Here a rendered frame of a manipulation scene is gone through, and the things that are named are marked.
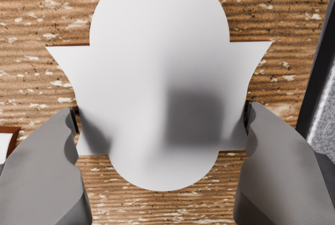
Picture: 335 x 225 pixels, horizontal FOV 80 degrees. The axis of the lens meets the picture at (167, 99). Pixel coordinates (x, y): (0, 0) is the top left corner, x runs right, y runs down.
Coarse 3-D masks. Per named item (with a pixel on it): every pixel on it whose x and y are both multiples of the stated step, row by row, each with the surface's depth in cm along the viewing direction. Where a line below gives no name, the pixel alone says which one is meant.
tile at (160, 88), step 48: (144, 0) 10; (192, 0) 10; (48, 48) 11; (96, 48) 11; (144, 48) 11; (192, 48) 11; (240, 48) 11; (96, 96) 12; (144, 96) 12; (192, 96) 12; (240, 96) 12; (96, 144) 13; (144, 144) 13; (192, 144) 13; (240, 144) 14
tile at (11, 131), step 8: (0, 128) 13; (8, 128) 13; (16, 128) 13; (0, 136) 13; (8, 136) 13; (16, 136) 14; (0, 144) 13; (8, 144) 13; (0, 152) 13; (8, 152) 14; (0, 160) 13
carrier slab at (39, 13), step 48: (0, 0) 11; (48, 0) 11; (96, 0) 11; (240, 0) 11; (288, 0) 11; (0, 48) 12; (288, 48) 12; (0, 96) 13; (48, 96) 13; (288, 96) 13; (96, 192) 16; (144, 192) 16; (192, 192) 16
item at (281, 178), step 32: (256, 128) 9; (288, 128) 9; (256, 160) 7; (288, 160) 7; (256, 192) 6; (288, 192) 6; (320, 192) 6; (256, 224) 6; (288, 224) 5; (320, 224) 5
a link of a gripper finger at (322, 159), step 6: (318, 156) 8; (324, 156) 8; (318, 162) 7; (324, 162) 7; (330, 162) 7; (324, 168) 7; (330, 168) 7; (324, 174) 7; (330, 174) 7; (324, 180) 7; (330, 180) 7; (330, 186) 6; (330, 192) 6
